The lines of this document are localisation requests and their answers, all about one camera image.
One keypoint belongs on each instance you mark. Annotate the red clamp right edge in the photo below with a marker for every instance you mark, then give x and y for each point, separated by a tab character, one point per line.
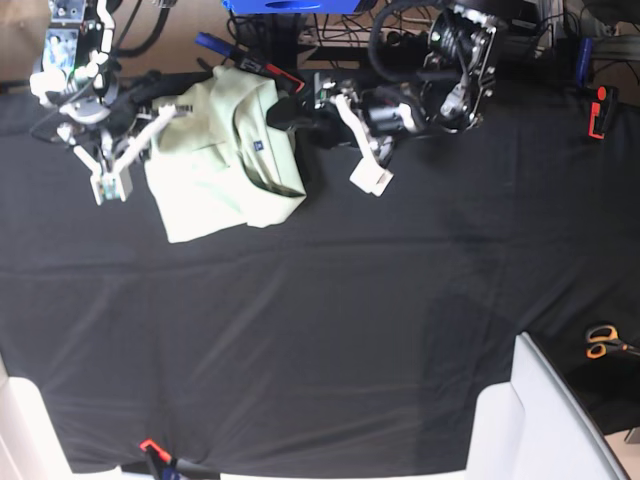
602	111

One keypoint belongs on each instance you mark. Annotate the light green T-shirt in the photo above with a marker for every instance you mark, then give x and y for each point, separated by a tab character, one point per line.
220	165

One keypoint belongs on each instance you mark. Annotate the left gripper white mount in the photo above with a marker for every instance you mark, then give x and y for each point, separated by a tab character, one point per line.
377	118

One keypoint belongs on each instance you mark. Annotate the blue box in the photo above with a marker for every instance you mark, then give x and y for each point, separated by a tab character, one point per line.
246	7

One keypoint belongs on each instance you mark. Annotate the black table cloth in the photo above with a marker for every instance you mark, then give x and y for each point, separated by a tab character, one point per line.
354	339

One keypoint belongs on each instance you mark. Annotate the blue clamp handle right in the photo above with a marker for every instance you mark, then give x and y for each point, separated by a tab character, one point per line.
583	60

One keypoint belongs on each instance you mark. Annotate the red clamp bottom edge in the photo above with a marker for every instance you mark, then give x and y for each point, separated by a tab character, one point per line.
150	445

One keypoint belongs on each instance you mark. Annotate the red black clamp top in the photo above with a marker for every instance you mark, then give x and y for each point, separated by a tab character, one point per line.
283	79

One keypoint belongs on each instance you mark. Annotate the blue handled tool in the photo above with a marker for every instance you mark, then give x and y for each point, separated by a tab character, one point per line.
215	44

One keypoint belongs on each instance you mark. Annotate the grey white chair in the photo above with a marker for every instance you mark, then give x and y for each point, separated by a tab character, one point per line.
533	427

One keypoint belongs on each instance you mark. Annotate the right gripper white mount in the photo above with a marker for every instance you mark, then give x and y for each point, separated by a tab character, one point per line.
109	139

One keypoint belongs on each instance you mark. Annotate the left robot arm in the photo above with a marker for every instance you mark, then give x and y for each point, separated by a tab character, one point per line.
440	90

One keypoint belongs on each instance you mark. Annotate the red clamp edge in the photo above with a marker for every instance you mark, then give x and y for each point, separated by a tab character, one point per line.
602	111
150	445

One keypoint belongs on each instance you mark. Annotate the orange handled scissors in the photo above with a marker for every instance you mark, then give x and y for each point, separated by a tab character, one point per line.
604	340

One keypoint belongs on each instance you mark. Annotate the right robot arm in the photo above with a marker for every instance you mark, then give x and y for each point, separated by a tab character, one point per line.
81	58

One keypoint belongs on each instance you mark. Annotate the white furniture left corner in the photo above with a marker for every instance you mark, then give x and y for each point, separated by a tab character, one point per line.
30	448

